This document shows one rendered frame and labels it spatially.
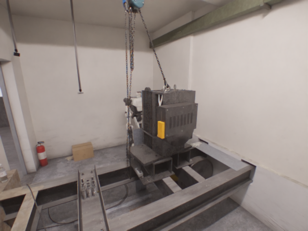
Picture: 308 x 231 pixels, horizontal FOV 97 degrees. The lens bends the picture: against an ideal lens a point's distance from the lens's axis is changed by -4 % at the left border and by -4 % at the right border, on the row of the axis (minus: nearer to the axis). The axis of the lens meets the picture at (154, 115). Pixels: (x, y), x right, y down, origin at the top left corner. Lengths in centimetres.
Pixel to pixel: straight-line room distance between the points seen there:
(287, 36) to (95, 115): 354
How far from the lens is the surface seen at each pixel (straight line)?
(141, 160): 162
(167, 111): 134
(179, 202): 153
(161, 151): 166
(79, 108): 366
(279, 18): 217
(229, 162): 225
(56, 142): 390
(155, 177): 175
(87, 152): 362
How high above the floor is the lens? 175
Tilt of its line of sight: 14 degrees down
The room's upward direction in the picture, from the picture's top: straight up
